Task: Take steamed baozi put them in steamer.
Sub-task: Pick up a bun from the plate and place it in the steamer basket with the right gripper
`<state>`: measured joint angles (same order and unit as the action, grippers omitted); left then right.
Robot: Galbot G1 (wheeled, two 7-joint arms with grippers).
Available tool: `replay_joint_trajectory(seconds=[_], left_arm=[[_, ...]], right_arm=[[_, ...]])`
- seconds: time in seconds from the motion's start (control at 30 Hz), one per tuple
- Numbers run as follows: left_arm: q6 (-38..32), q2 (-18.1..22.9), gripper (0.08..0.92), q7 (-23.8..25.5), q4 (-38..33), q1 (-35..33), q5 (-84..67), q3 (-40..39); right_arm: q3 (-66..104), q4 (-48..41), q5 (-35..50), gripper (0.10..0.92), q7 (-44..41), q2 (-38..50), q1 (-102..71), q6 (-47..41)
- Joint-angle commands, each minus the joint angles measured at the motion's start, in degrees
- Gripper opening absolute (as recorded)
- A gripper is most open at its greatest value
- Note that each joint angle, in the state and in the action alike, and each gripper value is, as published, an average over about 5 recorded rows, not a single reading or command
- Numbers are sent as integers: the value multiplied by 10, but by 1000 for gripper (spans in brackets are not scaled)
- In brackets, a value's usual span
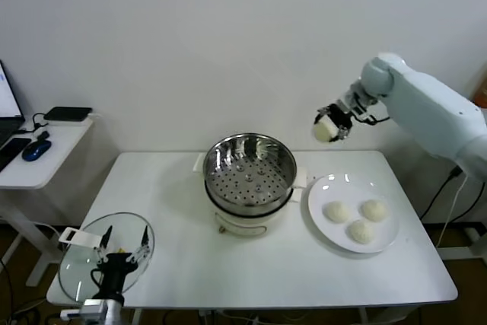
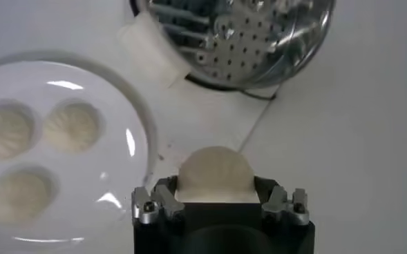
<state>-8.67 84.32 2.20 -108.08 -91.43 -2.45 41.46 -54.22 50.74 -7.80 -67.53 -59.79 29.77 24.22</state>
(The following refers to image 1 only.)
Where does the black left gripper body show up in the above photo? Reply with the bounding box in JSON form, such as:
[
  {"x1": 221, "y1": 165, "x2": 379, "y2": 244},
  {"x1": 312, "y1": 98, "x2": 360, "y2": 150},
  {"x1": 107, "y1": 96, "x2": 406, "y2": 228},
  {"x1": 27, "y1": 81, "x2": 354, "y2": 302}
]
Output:
[{"x1": 97, "y1": 251, "x2": 140, "y2": 296}]

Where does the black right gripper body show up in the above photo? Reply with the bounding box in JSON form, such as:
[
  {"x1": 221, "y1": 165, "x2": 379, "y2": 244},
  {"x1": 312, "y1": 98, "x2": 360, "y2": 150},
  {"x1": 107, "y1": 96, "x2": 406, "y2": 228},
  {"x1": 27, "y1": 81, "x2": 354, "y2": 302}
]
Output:
[{"x1": 327, "y1": 89, "x2": 378, "y2": 129}]

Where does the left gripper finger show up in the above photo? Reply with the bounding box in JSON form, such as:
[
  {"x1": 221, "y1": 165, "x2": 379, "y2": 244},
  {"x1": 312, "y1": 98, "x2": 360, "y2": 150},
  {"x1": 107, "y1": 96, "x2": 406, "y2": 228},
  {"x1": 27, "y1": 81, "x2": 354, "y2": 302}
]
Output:
[
  {"x1": 128, "y1": 225, "x2": 151, "y2": 266},
  {"x1": 94, "y1": 225, "x2": 114, "y2": 262}
]

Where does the white steamed baozi bun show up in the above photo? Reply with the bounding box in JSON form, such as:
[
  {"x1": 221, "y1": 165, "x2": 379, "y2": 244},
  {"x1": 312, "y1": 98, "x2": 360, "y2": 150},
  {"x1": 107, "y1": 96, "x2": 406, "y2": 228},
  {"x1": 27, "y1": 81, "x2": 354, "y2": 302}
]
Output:
[
  {"x1": 322, "y1": 200, "x2": 352, "y2": 223},
  {"x1": 312, "y1": 111, "x2": 340, "y2": 142},
  {"x1": 345, "y1": 219, "x2": 376, "y2": 244},
  {"x1": 360, "y1": 199, "x2": 390, "y2": 222}
]

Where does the steel perforated steamer basket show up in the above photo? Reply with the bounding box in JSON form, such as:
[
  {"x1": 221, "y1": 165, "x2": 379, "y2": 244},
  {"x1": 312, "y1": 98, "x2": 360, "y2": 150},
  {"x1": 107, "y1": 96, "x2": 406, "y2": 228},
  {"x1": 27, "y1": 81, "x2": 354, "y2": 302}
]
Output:
[{"x1": 193, "y1": 132, "x2": 308, "y2": 216}]

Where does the white round plate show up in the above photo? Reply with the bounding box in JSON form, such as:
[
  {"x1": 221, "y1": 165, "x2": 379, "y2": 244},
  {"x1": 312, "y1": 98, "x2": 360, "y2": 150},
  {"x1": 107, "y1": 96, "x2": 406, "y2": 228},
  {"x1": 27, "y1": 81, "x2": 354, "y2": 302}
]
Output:
[{"x1": 307, "y1": 173, "x2": 401, "y2": 254}]

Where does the white side table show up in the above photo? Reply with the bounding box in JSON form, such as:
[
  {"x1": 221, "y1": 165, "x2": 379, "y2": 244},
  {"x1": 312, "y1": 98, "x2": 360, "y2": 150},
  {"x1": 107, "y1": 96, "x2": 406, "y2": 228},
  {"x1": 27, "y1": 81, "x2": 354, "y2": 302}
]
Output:
[{"x1": 0, "y1": 113, "x2": 96, "y2": 288}]

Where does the white electric cooker pot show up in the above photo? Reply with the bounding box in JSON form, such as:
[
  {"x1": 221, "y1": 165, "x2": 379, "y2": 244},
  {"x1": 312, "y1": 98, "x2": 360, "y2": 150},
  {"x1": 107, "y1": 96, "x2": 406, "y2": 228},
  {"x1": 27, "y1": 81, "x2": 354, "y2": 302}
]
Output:
[{"x1": 205, "y1": 183, "x2": 305, "y2": 237}]

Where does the blue computer mouse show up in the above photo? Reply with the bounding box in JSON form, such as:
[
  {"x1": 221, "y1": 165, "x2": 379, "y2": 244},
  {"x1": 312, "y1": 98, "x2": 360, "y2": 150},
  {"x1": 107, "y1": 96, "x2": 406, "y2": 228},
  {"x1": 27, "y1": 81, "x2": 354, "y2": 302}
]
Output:
[{"x1": 21, "y1": 139, "x2": 53, "y2": 161}]

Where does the black smartphone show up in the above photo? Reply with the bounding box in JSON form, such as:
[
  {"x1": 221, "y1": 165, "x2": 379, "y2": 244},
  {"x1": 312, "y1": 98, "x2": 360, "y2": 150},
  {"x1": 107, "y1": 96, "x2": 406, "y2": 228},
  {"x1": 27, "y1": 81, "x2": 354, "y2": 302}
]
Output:
[{"x1": 0, "y1": 137, "x2": 33, "y2": 172}]

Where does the flat black box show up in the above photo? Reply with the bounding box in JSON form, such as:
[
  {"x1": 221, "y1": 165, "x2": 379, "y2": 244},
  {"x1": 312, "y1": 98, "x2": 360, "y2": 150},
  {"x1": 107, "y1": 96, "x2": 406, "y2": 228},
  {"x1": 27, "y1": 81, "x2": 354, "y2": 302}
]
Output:
[{"x1": 43, "y1": 106, "x2": 94, "y2": 123}]

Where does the open black laptop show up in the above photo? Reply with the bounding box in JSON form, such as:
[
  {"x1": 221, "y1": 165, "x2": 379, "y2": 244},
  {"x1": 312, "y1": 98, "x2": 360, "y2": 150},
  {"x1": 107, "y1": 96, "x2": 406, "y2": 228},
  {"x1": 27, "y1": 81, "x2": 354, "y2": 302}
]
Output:
[{"x1": 0, "y1": 59, "x2": 27, "y2": 149}]

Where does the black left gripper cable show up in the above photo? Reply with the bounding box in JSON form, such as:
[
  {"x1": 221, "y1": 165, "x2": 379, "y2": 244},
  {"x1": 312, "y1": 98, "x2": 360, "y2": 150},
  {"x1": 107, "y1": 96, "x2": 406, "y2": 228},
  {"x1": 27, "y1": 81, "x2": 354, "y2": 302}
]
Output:
[{"x1": 90, "y1": 267, "x2": 106, "y2": 298}]

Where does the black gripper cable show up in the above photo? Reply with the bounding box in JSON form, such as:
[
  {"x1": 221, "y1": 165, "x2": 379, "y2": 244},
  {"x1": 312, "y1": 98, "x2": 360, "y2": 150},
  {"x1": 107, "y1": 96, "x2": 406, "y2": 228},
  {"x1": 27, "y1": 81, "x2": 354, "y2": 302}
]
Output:
[
  {"x1": 355, "y1": 113, "x2": 391, "y2": 126},
  {"x1": 90, "y1": 267, "x2": 106, "y2": 298}
]

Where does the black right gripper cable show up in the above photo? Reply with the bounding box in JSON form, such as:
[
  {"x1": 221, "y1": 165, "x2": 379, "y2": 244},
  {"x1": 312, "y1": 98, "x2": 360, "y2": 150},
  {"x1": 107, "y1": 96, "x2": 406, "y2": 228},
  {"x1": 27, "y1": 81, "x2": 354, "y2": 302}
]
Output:
[{"x1": 355, "y1": 113, "x2": 391, "y2": 126}]

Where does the glass lid with white handle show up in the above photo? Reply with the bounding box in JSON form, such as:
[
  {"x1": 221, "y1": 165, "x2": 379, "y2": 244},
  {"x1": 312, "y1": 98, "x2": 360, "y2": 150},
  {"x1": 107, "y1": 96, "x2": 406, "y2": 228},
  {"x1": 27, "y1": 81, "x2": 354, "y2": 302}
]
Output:
[{"x1": 57, "y1": 211, "x2": 156, "y2": 304}]

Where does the black power cable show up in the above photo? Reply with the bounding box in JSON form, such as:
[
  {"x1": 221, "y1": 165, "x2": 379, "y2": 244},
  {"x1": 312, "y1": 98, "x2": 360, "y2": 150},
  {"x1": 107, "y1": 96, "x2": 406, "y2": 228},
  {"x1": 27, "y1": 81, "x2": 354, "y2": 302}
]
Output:
[{"x1": 420, "y1": 167, "x2": 461, "y2": 221}]

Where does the black cable with connector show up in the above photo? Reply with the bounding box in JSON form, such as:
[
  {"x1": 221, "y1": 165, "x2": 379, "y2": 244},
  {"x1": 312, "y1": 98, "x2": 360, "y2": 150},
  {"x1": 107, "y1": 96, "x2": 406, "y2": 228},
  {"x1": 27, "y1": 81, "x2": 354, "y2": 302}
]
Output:
[{"x1": 32, "y1": 112, "x2": 53, "y2": 142}]

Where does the white power cable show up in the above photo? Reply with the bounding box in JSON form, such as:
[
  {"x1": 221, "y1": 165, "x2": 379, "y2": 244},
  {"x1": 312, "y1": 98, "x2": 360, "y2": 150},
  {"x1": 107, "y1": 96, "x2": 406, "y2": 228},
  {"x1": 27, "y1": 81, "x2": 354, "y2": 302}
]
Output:
[{"x1": 436, "y1": 178, "x2": 468, "y2": 248}]

